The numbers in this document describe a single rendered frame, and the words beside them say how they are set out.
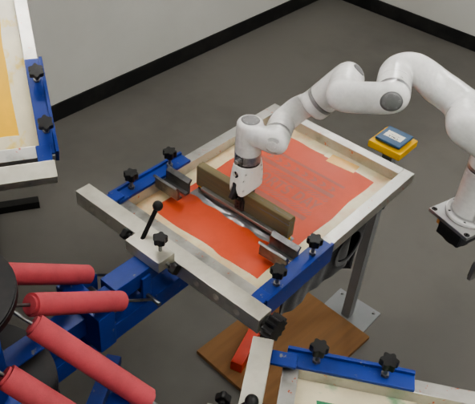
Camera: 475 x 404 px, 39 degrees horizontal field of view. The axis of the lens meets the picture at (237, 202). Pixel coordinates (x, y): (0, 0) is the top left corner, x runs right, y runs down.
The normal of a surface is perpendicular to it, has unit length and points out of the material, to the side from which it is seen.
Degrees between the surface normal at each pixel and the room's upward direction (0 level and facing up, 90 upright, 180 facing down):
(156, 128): 0
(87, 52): 90
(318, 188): 0
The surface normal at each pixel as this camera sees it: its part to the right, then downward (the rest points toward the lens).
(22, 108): 0.23, -0.32
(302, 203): 0.07, -0.77
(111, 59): 0.76, 0.46
